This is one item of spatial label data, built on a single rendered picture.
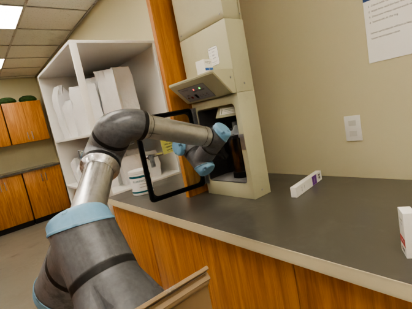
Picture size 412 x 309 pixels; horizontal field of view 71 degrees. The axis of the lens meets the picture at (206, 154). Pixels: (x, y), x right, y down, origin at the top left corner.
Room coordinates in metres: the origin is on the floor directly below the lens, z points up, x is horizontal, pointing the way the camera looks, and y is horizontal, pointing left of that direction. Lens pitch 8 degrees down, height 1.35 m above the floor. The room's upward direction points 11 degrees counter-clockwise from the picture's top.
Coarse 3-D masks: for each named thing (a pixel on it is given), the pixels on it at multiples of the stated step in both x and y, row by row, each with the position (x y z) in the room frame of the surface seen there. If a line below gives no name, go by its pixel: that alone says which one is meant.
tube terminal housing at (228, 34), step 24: (216, 24) 1.27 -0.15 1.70; (240, 24) 1.29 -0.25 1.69; (192, 48) 1.42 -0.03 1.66; (240, 48) 1.28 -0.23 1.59; (192, 72) 1.44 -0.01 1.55; (240, 72) 1.26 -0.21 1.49; (240, 96) 1.24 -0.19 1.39; (240, 120) 1.24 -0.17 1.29; (264, 168) 1.29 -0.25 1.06; (216, 192) 1.43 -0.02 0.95; (240, 192) 1.30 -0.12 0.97; (264, 192) 1.28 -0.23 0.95
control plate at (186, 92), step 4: (200, 84) 1.27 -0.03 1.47; (184, 88) 1.36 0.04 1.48; (188, 88) 1.34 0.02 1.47; (192, 88) 1.32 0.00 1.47; (196, 88) 1.31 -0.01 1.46; (200, 88) 1.29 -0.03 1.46; (204, 88) 1.28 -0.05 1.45; (180, 92) 1.40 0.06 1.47; (184, 92) 1.38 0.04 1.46; (188, 92) 1.37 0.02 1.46; (192, 92) 1.35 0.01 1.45; (196, 92) 1.33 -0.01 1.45; (200, 92) 1.32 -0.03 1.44; (204, 92) 1.31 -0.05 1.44; (208, 92) 1.29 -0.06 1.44; (184, 96) 1.42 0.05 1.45; (188, 96) 1.40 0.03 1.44; (200, 96) 1.35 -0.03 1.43; (204, 96) 1.34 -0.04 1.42; (208, 96) 1.32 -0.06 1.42; (188, 100) 1.43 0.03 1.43; (192, 100) 1.41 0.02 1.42; (196, 100) 1.39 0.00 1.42
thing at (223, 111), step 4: (228, 104) 1.34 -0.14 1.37; (232, 104) 1.34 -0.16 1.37; (220, 108) 1.37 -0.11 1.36; (224, 108) 1.35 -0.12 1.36; (228, 108) 1.34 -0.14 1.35; (232, 108) 1.33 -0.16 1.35; (220, 112) 1.36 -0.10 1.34; (224, 112) 1.34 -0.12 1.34; (228, 112) 1.33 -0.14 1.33; (232, 112) 1.32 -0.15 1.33; (216, 116) 1.39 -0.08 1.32; (220, 116) 1.35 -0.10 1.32; (224, 116) 1.33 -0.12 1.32
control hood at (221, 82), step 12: (204, 72) 1.20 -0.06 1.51; (216, 72) 1.18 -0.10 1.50; (228, 72) 1.21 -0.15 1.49; (180, 84) 1.34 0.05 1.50; (192, 84) 1.30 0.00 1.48; (204, 84) 1.26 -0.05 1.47; (216, 84) 1.22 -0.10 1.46; (228, 84) 1.21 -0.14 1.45; (180, 96) 1.43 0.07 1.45; (216, 96) 1.29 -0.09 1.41
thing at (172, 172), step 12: (180, 120) 1.43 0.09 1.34; (144, 144) 1.32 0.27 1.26; (156, 144) 1.35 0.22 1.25; (168, 144) 1.38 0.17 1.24; (156, 156) 1.35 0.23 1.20; (168, 156) 1.38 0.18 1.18; (180, 156) 1.41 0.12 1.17; (156, 168) 1.34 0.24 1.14; (168, 168) 1.37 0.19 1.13; (180, 168) 1.40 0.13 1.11; (192, 168) 1.43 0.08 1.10; (156, 180) 1.33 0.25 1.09; (168, 180) 1.36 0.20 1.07; (180, 180) 1.40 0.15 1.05; (192, 180) 1.43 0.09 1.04; (156, 192) 1.33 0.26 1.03; (168, 192) 1.36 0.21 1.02
